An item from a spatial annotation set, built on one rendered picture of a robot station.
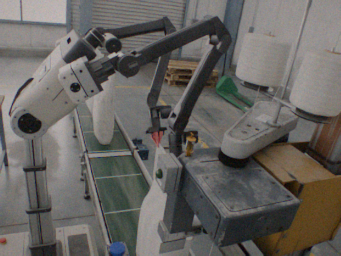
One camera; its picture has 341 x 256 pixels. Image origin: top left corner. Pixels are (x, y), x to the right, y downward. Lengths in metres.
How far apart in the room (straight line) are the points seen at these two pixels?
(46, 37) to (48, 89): 7.09
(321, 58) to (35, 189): 1.34
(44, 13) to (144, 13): 2.67
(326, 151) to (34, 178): 1.27
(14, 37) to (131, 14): 3.14
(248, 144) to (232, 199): 0.18
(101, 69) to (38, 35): 7.27
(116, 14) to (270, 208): 7.82
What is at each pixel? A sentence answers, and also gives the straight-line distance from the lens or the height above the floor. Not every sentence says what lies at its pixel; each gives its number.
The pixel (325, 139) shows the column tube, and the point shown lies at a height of 1.40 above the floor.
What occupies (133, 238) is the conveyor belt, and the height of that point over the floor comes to 0.38.
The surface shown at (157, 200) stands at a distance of 1.42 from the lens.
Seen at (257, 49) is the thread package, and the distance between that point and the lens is 0.96.
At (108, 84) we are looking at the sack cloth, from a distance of 2.59.
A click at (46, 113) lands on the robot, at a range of 1.24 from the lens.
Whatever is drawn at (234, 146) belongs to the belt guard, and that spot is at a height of 1.40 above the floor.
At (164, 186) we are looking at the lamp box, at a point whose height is 1.27.
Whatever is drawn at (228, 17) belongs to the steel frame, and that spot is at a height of 1.59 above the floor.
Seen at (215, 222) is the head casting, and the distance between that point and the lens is 0.68.
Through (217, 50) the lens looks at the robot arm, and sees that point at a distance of 1.12.
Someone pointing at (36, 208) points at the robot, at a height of 0.69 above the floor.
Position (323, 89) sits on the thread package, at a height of 1.60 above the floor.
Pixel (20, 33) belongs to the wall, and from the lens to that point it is 8.25.
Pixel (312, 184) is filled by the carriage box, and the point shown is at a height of 1.33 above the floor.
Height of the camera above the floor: 1.73
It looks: 25 degrees down
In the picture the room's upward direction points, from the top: 9 degrees clockwise
